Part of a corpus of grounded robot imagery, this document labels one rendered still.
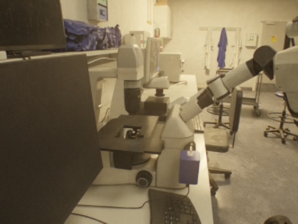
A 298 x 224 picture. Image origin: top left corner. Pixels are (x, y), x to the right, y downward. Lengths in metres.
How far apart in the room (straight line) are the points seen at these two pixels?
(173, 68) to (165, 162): 2.38
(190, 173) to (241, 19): 6.29
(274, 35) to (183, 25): 2.62
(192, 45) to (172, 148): 5.91
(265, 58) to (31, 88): 0.95
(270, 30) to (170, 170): 6.35
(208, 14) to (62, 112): 6.33
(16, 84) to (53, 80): 0.10
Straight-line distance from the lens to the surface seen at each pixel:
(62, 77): 0.48
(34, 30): 0.99
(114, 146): 0.74
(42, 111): 0.43
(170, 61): 3.08
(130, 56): 0.76
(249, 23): 6.82
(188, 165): 0.67
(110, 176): 0.88
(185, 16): 6.64
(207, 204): 0.83
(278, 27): 7.01
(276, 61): 0.99
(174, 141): 0.76
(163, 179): 0.84
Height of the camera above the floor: 1.29
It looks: 18 degrees down
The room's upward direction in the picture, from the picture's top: straight up
